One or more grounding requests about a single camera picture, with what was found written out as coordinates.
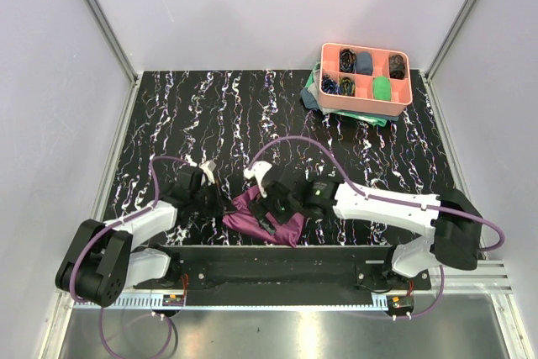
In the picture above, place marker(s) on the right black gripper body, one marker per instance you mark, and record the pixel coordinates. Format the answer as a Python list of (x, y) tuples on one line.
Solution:
[(282, 210)]

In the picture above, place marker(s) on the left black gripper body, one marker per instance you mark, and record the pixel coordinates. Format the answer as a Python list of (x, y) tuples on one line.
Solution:
[(208, 201)]

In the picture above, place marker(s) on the purple cloth napkin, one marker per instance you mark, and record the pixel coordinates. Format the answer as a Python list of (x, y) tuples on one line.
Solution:
[(244, 221)]

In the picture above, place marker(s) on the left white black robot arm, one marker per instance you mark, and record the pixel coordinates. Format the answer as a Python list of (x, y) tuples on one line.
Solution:
[(104, 258)]

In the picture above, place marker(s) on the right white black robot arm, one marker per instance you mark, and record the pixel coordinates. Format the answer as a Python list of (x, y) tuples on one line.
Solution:
[(449, 232)]

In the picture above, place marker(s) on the green rolled napkin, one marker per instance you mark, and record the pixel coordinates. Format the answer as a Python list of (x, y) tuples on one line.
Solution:
[(381, 89)]

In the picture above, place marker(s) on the blue rolled napkin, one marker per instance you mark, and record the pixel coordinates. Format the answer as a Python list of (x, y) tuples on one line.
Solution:
[(364, 63)]

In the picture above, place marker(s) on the dark patterned rolled napkin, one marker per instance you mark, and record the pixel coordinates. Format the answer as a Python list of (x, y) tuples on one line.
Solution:
[(397, 67)]

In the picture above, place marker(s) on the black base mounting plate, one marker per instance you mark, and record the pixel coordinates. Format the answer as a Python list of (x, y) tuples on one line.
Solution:
[(359, 266)]

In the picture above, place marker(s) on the colourful band bundle left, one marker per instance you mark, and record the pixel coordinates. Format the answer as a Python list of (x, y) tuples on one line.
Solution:
[(328, 85)]

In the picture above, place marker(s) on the colourful band bundle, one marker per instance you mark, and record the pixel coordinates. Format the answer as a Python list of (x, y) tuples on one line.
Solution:
[(346, 87), (347, 60), (328, 85)]

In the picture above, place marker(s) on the colourful band bundle middle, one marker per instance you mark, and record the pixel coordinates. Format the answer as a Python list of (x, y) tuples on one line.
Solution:
[(346, 87)]

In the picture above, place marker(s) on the pink compartment tray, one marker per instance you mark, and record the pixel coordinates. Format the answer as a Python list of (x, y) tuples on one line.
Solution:
[(363, 102)]

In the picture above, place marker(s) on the colourful band bundle top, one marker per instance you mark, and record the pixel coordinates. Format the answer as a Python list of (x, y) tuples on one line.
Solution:
[(347, 60)]

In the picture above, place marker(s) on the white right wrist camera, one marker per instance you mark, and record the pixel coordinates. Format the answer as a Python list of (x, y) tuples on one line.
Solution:
[(257, 171)]

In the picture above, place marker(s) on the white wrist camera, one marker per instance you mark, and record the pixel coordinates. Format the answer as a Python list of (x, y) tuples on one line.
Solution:
[(257, 171), (208, 168)]

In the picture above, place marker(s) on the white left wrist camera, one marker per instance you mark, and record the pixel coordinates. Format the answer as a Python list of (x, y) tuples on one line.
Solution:
[(208, 168)]

